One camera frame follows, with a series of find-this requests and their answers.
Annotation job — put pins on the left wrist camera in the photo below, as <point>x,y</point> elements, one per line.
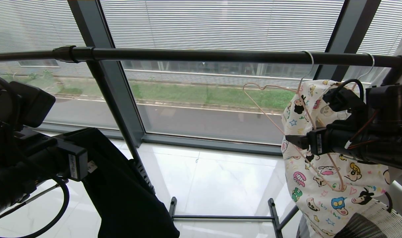
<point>32,102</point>

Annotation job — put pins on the black garment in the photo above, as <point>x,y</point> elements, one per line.
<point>121,191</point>

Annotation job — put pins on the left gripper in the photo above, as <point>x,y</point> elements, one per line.
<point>63,158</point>

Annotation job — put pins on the window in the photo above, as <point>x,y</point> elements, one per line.
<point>220,26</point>

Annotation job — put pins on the white laundry basket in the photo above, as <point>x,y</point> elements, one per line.
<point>379,221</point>

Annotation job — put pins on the black clothes rack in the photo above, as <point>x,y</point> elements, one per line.
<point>187,54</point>

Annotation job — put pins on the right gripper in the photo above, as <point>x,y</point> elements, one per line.
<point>339,142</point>

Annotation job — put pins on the cream printed garment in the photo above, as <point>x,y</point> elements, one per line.
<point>320,185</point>

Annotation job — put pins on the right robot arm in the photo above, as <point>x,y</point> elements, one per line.
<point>392,109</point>

